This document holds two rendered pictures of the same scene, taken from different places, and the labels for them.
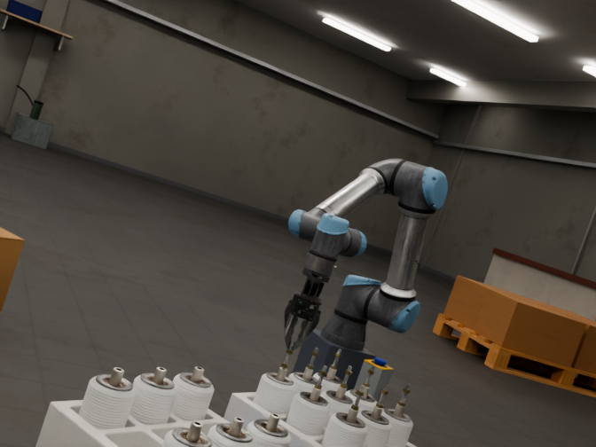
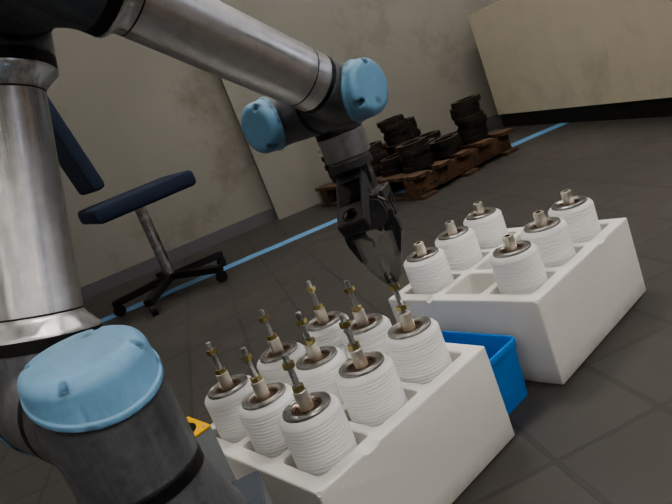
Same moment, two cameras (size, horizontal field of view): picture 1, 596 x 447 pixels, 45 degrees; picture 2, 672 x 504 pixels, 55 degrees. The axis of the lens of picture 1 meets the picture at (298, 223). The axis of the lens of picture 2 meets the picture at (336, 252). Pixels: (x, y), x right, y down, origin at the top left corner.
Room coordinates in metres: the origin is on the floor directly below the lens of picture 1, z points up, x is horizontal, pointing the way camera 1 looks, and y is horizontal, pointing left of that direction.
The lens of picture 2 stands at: (2.83, 0.13, 0.66)
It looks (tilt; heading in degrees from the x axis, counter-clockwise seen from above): 14 degrees down; 196
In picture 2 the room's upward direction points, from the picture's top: 21 degrees counter-clockwise
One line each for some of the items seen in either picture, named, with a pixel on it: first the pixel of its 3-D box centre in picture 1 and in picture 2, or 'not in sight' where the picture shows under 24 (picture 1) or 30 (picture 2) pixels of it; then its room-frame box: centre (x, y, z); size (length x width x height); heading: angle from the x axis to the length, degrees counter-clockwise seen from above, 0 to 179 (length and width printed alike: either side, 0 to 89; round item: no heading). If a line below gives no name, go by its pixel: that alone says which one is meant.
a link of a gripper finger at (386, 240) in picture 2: (288, 331); (395, 250); (1.83, -0.07, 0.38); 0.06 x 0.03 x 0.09; 176
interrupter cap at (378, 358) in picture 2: (306, 378); (361, 365); (1.94, -0.16, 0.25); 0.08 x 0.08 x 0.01
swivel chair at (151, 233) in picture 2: not in sight; (126, 189); (0.02, -1.56, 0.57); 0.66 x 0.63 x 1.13; 112
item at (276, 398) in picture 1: (268, 411); (426, 374); (1.85, -0.09, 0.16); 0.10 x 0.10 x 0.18
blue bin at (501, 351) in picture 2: not in sight; (449, 370); (1.66, -0.08, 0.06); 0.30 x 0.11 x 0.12; 53
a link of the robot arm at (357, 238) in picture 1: (341, 239); (289, 116); (1.93, -0.13, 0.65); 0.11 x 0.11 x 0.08; 58
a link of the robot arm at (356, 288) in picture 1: (359, 295); (105, 409); (2.36, -0.27, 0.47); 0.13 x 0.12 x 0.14; 58
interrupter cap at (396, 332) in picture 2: (279, 379); (409, 328); (1.85, -0.09, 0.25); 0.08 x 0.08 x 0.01
